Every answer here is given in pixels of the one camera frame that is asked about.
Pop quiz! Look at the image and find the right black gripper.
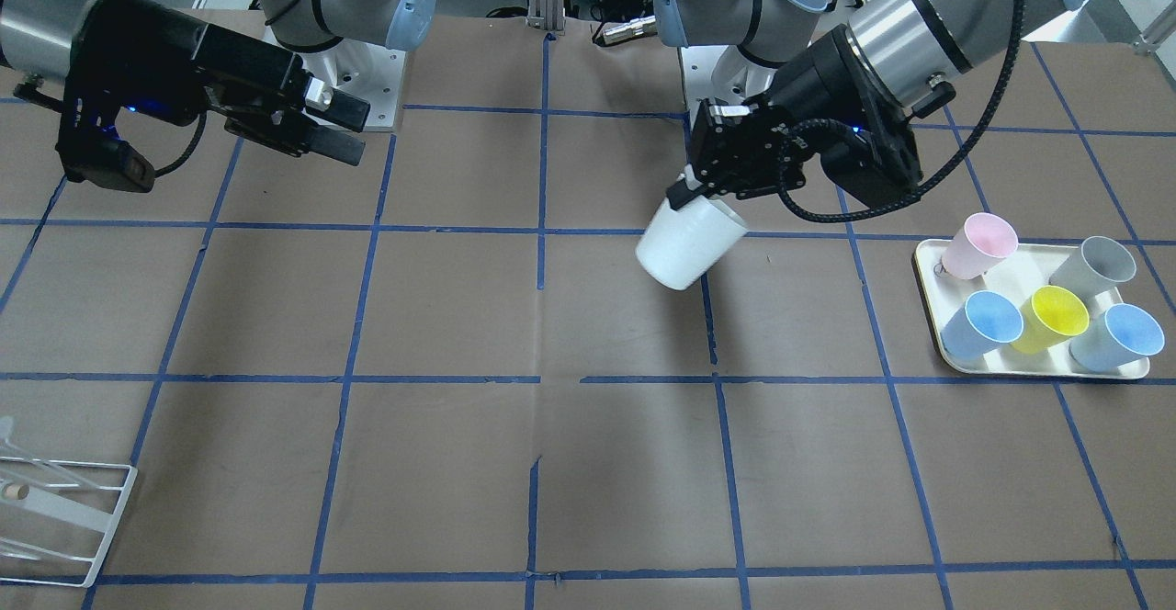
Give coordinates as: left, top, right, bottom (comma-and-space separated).
64, 0, 370, 166

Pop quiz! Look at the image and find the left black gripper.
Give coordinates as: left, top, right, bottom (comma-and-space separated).
664, 27, 910, 212

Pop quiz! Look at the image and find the white plastic cup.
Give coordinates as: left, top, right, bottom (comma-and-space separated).
636, 196, 749, 290

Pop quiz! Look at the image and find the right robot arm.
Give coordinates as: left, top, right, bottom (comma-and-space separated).
4, 0, 436, 192

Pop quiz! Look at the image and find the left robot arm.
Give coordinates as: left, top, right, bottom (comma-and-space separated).
652, 0, 1087, 223

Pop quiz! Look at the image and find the pink plastic cup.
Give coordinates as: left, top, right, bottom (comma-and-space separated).
940, 212, 1020, 280

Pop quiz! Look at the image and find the blue cup far end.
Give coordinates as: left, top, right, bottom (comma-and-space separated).
940, 290, 1024, 360

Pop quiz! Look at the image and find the yellow plastic cup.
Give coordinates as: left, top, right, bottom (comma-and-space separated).
1011, 284, 1091, 355

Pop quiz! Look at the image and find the grey plastic cup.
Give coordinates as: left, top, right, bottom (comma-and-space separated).
1047, 236, 1137, 299

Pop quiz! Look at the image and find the blue cup near grey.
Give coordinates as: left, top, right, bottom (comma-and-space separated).
1069, 303, 1165, 373

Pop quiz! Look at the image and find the cream plastic tray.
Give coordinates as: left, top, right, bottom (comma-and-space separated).
913, 239, 1151, 381

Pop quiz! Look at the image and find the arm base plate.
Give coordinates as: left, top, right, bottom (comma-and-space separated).
679, 43, 781, 132
262, 0, 430, 130

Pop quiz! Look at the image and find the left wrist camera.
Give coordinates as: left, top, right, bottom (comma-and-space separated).
820, 126, 923, 209

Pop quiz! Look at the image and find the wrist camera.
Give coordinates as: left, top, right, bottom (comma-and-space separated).
820, 126, 923, 209
55, 130, 156, 193

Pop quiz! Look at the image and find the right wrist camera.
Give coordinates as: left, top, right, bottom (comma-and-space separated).
55, 130, 156, 193

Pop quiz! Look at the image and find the white wire cup rack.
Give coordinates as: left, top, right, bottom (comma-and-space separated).
1, 416, 138, 589

